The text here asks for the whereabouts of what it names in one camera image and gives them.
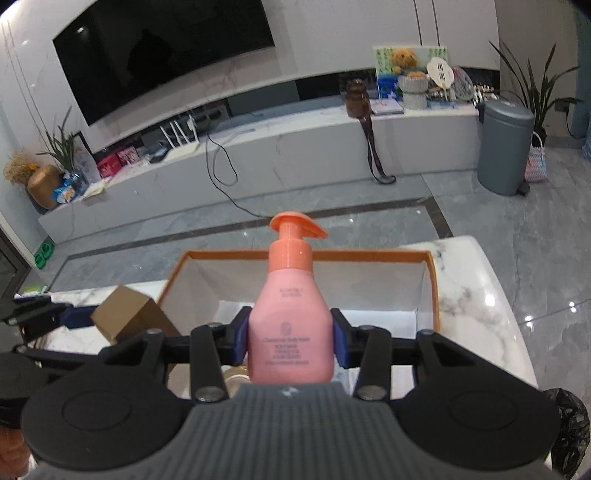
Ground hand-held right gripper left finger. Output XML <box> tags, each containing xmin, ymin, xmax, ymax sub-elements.
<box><xmin>104</xmin><ymin>305</ymin><xmax>253</xmax><ymax>402</ymax></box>

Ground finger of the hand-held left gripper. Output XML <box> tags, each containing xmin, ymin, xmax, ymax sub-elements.
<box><xmin>13</xmin><ymin>342</ymin><xmax>121</xmax><ymax>372</ymax></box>
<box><xmin>0</xmin><ymin>295</ymin><xmax>100</xmax><ymax>343</ymax></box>

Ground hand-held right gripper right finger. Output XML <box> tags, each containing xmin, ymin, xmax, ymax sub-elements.
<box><xmin>330</xmin><ymin>308</ymin><xmax>469</xmax><ymax>401</ymax></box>

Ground pink pump bottle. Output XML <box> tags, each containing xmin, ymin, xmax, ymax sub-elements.
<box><xmin>247</xmin><ymin>211</ymin><xmax>334</xmax><ymax>385</ymax></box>

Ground gold box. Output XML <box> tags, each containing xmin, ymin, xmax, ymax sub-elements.
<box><xmin>91</xmin><ymin>285</ymin><xmax>182</xmax><ymax>345</ymax></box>

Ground orange cardboard box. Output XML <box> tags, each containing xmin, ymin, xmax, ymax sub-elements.
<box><xmin>157</xmin><ymin>248</ymin><xmax>440</xmax><ymax>402</ymax></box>

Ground blue snack bag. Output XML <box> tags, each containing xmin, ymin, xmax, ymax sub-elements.
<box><xmin>53</xmin><ymin>180</ymin><xmax>78</xmax><ymax>205</ymax></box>

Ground loose papers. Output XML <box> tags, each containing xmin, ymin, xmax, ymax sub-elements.
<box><xmin>81</xmin><ymin>180</ymin><xmax>112</xmax><ymax>199</ymax></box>

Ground gold vase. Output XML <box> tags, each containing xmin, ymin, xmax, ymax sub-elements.
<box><xmin>27</xmin><ymin>165</ymin><xmax>63</xmax><ymax>210</ymax></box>

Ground dried grass bunch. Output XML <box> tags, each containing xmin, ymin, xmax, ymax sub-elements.
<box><xmin>4</xmin><ymin>150</ymin><xmax>34</xmax><ymax>185</ymax></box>

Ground slim leafy potted plant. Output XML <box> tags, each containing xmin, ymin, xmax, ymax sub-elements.
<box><xmin>37</xmin><ymin>107</ymin><xmax>88</xmax><ymax>178</ymax></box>

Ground white marble TV console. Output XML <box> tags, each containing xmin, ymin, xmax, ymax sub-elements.
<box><xmin>37</xmin><ymin>99</ymin><xmax>502</xmax><ymax>244</ymax></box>

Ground white router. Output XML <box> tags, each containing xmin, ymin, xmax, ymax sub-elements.
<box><xmin>159</xmin><ymin>117</ymin><xmax>202</xmax><ymax>161</ymax></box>

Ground grey trash bin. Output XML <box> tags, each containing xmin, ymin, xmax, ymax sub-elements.
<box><xmin>477</xmin><ymin>100</ymin><xmax>536</xmax><ymax>198</ymax></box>

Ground black plastic bag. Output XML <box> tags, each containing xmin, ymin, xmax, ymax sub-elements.
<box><xmin>540</xmin><ymin>388</ymin><xmax>591</xmax><ymax>480</ymax></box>

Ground grey woven pot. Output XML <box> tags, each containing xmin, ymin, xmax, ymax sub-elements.
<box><xmin>398</xmin><ymin>69</ymin><xmax>430</xmax><ymax>110</ymax></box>

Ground pastel woven basket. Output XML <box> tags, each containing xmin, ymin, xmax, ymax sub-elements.
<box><xmin>524</xmin><ymin>131</ymin><xmax>549</xmax><ymax>183</ymax></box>

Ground black television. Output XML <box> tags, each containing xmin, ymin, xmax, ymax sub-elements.
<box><xmin>52</xmin><ymin>0</ymin><xmax>276</xmax><ymax>126</ymax></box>

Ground green bamboo picture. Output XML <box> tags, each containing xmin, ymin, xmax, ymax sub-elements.
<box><xmin>373</xmin><ymin>45</ymin><xmax>450</xmax><ymax>100</ymax></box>

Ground decorated plate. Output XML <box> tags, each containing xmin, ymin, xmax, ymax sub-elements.
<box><xmin>452</xmin><ymin>67</ymin><xmax>476</xmax><ymax>101</ymax></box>

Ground round paper fan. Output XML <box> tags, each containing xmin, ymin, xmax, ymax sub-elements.
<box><xmin>427</xmin><ymin>56</ymin><xmax>451</xmax><ymax>89</ymax></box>

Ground brown teddy bear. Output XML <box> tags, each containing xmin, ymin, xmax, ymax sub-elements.
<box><xmin>392</xmin><ymin>47</ymin><xmax>419</xmax><ymax>75</ymax></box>

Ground tall leafy floor plant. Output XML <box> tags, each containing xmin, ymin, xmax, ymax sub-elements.
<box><xmin>489</xmin><ymin>41</ymin><xmax>583</xmax><ymax>148</ymax></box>

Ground black photo frame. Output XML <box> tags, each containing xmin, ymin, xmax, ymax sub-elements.
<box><xmin>69</xmin><ymin>131</ymin><xmax>101</xmax><ymax>184</ymax></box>

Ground black cable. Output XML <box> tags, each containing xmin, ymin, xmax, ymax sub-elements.
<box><xmin>205</xmin><ymin>131</ymin><xmax>274</xmax><ymax>219</ymax></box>

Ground brown bag with strap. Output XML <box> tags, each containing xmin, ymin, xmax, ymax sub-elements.
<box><xmin>344</xmin><ymin>78</ymin><xmax>396</xmax><ymax>185</ymax></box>

